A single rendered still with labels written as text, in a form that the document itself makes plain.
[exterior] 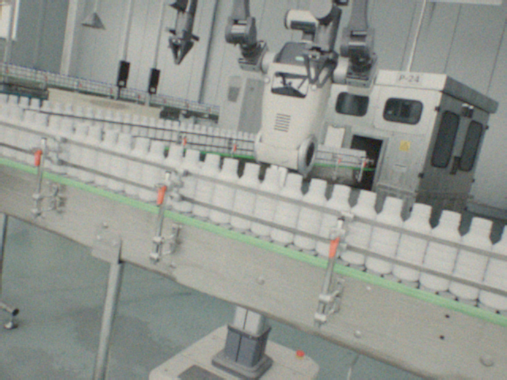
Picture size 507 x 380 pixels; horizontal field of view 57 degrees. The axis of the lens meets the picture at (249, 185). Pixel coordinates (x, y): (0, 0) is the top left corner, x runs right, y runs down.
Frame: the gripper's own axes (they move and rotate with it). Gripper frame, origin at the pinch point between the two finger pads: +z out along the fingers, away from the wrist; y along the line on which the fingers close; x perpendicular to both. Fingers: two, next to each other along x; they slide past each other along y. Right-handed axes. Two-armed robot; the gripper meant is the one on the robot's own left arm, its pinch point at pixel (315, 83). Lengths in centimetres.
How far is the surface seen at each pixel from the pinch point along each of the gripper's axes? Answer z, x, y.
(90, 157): 33, 58, -17
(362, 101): -34, 79, 368
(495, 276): 34, -51, -16
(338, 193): 25.6, -16.6, -15.8
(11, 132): 32, 94, -17
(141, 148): 27, 42, -15
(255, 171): 25.3, 5.6, -14.5
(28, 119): 26, 89, -15
